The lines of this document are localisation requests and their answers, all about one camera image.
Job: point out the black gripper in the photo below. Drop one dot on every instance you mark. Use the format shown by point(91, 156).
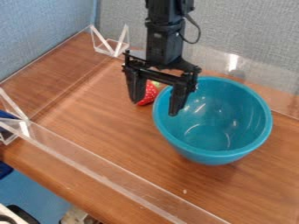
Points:
point(161, 64)

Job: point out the blue plastic bowl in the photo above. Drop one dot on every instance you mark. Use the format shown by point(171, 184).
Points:
point(222, 125)

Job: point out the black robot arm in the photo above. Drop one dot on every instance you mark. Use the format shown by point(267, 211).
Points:
point(169, 11)

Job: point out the red strawberry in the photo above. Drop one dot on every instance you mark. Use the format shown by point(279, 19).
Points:
point(151, 93)

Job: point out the clear acrylic back barrier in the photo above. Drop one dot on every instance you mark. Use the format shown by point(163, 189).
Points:
point(274, 82)

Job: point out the clear acrylic barrier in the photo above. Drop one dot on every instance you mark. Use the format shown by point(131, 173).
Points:
point(274, 82)
point(105, 189)

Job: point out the clear acrylic front barrier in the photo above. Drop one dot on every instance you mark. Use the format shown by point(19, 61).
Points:
point(105, 189)

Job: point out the black white object below table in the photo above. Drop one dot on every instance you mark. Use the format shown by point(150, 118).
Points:
point(14, 215)

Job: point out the clear acrylic corner bracket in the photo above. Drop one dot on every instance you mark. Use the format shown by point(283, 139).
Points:
point(109, 46)

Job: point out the clear acrylic left bracket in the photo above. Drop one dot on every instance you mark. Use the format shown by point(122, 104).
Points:
point(12, 117)

